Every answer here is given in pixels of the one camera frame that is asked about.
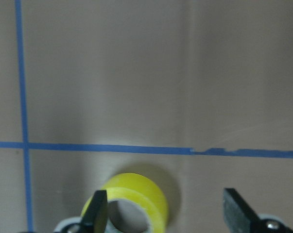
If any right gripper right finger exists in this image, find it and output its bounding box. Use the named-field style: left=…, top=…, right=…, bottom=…
left=223, top=188, right=293, bottom=233

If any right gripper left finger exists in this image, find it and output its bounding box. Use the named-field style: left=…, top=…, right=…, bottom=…
left=80, top=190, right=107, bottom=233

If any yellow tape roll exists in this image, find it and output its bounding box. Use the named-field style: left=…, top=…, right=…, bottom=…
left=80, top=172, right=169, bottom=233

